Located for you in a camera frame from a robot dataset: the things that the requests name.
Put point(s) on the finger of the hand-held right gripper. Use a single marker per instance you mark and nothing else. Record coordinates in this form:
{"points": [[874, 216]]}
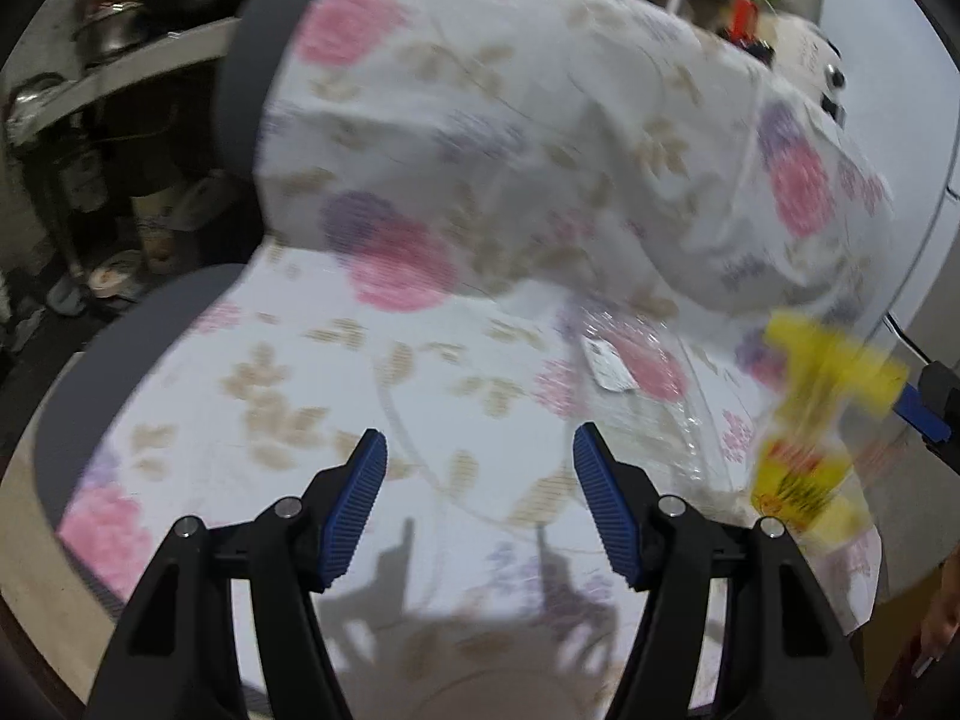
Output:
{"points": [[919, 409]]}

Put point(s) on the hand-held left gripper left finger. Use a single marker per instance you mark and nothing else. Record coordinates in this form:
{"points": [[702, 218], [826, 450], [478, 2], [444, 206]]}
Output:
{"points": [[352, 510]]}

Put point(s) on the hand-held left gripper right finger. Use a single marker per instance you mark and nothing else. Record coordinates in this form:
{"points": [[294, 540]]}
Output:
{"points": [[604, 510]]}

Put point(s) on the yellow snack wrapper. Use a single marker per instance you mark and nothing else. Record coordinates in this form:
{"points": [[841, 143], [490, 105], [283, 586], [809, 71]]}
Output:
{"points": [[810, 420]]}

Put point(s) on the person's right forearm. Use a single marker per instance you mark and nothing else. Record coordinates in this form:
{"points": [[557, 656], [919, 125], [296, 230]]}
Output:
{"points": [[943, 607]]}

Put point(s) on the clear plastic packaging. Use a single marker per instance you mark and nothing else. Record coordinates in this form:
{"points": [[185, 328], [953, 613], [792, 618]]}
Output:
{"points": [[645, 405]]}

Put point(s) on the white appliance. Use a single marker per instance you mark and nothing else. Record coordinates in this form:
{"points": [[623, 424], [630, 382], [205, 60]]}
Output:
{"points": [[900, 90]]}

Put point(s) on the white bowl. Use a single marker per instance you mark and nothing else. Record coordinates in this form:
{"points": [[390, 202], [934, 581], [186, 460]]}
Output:
{"points": [[116, 276]]}

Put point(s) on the printed paper cup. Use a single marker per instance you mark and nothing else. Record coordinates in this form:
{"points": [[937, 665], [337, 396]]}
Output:
{"points": [[156, 232]]}

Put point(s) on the floral printed cloth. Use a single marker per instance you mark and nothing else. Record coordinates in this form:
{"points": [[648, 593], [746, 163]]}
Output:
{"points": [[450, 165]]}

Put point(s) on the grey slipper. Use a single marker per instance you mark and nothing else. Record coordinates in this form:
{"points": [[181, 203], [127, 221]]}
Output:
{"points": [[66, 294]]}

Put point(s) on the grey chair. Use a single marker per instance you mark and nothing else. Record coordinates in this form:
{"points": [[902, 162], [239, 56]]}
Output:
{"points": [[240, 105]]}

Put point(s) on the red small container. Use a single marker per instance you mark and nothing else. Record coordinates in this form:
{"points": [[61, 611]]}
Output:
{"points": [[742, 19]]}

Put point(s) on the steel pot lid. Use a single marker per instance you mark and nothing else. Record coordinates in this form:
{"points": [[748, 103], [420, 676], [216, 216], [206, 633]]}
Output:
{"points": [[34, 101]]}

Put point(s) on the steel pot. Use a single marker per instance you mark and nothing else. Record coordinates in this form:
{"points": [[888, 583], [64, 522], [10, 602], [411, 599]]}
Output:
{"points": [[112, 19]]}

